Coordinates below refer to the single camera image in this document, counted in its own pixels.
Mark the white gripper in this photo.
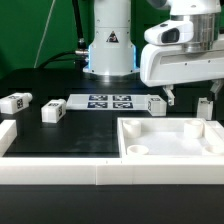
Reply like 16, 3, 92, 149
140, 42, 224, 106

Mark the white square tabletop part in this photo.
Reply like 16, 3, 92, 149
117, 118, 224, 159

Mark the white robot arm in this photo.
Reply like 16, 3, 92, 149
83, 0, 224, 104

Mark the marker sheet with tags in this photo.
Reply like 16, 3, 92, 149
66, 94, 147, 110

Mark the white U-shaped obstacle fence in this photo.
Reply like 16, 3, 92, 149
0, 120, 224, 185

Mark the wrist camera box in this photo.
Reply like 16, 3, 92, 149
144, 20, 194, 46

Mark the black cable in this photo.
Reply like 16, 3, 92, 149
36, 0, 90, 70

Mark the thin grey cable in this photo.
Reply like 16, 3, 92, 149
33, 0, 57, 69

